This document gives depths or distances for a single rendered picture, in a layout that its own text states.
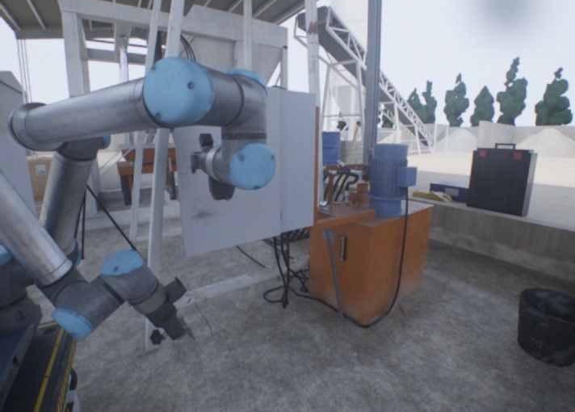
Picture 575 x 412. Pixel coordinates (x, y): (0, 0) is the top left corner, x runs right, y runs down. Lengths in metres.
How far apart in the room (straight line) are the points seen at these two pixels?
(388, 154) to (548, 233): 1.74
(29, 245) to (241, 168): 0.52
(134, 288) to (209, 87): 0.53
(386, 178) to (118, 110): 1.41
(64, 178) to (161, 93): 0.66
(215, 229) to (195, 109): 0.68
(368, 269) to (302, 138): 0.81
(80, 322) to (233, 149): 0.49
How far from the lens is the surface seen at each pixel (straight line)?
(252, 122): 0.51
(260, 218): 1.09
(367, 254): 1.54
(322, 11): 6.73
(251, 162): 0.50
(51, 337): 1.42
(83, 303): 0.74
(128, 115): 0.50
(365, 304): 1.68
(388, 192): 1.66
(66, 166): 1.00
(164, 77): 0.41
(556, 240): 2.96
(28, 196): 3.98
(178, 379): 1.50
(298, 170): 1.18
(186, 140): 0.94
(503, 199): 3.22
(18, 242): 0.80
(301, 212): 1.23
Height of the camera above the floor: 1.05
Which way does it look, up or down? 12 degrees down
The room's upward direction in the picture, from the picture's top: straight up
